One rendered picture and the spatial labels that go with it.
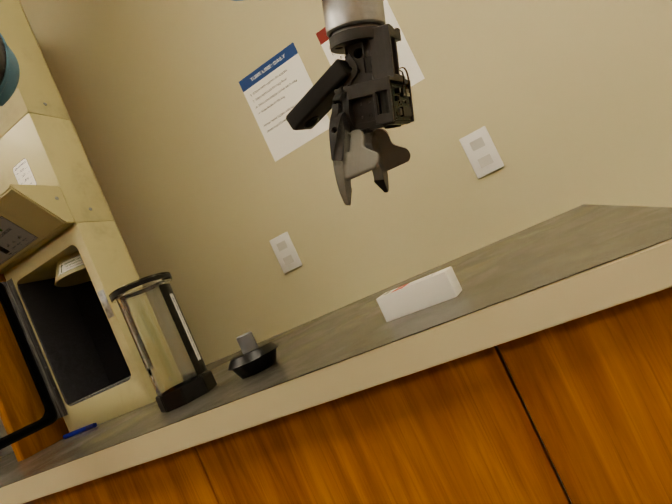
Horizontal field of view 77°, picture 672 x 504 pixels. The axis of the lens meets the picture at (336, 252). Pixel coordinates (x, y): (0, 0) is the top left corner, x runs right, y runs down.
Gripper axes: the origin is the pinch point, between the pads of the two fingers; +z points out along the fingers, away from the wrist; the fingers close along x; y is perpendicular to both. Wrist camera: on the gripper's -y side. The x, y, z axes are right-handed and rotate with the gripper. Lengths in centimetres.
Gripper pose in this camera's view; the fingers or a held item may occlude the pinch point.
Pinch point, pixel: (363, 194)
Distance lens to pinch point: 59.5
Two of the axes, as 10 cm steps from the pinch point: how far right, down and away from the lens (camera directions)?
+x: 5.1, -2.6, 8.2
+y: 8.5, -0.2, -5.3
